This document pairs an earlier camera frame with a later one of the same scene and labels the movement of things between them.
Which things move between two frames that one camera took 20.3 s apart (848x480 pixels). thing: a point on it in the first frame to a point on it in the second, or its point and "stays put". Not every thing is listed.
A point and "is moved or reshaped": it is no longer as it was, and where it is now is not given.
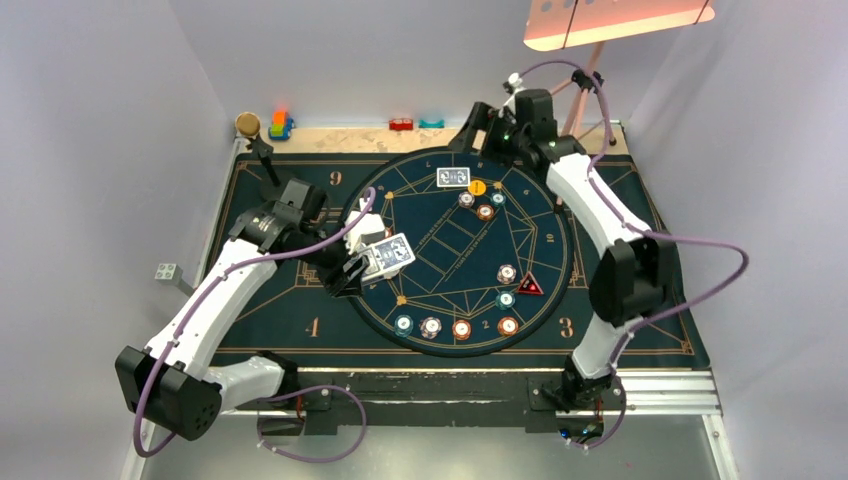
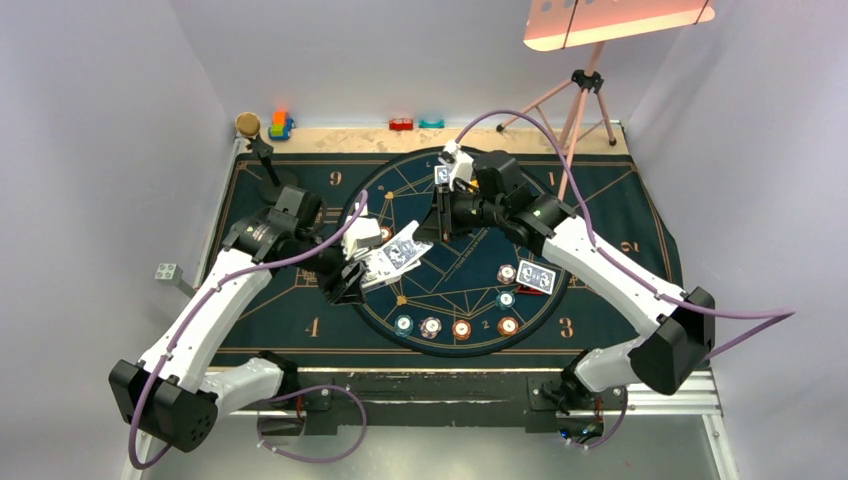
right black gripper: [484, 119] to [440, 223]
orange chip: [507, 325] stays put
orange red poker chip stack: [461, 329] stays put
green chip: [505, 300] stays put
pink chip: [506, 273] stays put
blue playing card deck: [386, 258] is moved or reshaped
